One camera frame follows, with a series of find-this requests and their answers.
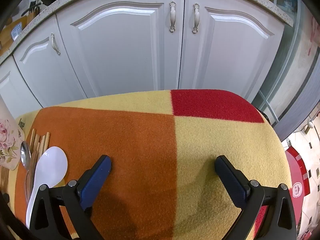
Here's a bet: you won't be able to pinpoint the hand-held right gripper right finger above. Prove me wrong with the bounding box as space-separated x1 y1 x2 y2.
214 155 298 240

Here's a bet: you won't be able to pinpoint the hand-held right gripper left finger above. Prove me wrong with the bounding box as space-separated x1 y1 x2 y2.
29 155 112 240

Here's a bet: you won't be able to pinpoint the white rice paddle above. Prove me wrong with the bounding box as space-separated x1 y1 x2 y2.
26 146 68 228

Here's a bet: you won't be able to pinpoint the bunch of light wooden chopsticks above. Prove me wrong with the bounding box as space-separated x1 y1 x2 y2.
26 129 51 195

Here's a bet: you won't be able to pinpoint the metal spoon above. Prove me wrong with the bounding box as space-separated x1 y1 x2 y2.
20 141 32 205

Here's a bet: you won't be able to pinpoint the floral utensil holder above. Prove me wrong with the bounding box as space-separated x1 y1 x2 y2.
0 97 26 171

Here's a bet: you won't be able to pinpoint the red plastic stool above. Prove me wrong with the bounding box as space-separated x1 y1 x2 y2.
282 146 311 203

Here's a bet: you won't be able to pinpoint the checkered printed blanket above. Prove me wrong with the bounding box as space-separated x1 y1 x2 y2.
14 89 292 240

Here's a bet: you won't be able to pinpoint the white cabinet door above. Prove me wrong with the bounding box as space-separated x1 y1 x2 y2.
0 55 45 120
56 0 186 98
178 0 285 102
12 15 88 108

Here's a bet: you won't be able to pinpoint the glass panel door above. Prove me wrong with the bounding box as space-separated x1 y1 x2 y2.
250 0 315 130

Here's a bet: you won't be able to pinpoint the white and blue bag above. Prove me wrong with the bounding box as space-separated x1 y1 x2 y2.
11 24 23 41

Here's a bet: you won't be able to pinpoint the wooden cutting board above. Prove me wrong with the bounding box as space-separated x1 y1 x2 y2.
0 15 28 55

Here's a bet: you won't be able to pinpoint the wooden knife block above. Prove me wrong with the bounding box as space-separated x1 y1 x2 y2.
21 2 42 18

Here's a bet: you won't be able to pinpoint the metal cabinet handle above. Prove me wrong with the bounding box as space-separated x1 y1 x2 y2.
169 1 177 33
50 33 61 56
192 3 200 34

